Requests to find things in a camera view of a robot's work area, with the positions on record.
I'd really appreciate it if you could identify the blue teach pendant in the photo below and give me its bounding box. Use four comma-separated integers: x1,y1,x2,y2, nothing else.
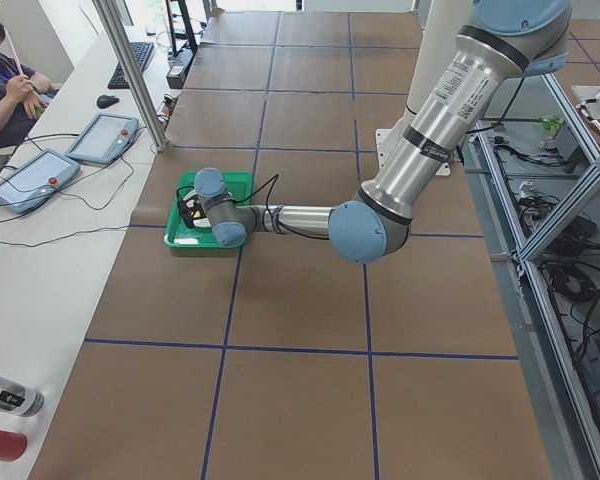
66,113,139,166
0,149,80,214

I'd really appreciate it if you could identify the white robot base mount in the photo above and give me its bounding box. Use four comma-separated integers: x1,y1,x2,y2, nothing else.
375,128,451,177

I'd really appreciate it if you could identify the grey aluminium frame post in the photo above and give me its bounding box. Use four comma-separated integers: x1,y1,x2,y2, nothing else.
93,0,168,152

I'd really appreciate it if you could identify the brown paper table cover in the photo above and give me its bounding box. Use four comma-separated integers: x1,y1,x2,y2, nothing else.
31,12,552,479

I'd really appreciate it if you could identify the aluminium side frame rail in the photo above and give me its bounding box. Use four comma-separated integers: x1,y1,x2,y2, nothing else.
464,75,600,479

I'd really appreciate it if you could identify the green plastic tray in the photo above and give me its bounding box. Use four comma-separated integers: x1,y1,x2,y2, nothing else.
164,171,253,256

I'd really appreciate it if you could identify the near blue teach pendant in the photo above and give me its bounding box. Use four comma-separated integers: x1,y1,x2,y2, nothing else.
0,149,80,214

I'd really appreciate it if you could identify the seated person dark shirt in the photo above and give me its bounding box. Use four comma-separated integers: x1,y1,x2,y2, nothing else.
0,22,52,148

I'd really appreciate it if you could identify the white round plate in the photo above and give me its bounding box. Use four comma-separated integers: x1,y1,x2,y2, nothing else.
176,188,209,229

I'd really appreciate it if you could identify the far blue teach pendant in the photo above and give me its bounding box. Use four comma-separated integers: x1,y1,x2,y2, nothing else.
66,113,139,166

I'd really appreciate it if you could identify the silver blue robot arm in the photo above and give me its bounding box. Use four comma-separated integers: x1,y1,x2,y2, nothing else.
179,1,572,264

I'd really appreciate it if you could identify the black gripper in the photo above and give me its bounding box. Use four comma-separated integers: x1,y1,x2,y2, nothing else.
176,200,203,229

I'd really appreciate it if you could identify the black computer mouse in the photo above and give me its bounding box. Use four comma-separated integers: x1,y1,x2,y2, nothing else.
96,94,120,109

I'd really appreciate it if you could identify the red cylinder bottle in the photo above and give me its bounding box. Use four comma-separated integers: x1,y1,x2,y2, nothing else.
0,430,28,462

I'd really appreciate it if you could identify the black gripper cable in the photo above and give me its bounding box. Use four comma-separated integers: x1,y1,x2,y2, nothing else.
173,172,341,241

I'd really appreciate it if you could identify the black keyboard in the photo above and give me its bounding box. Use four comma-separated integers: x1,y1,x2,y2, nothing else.
107,41,156,90

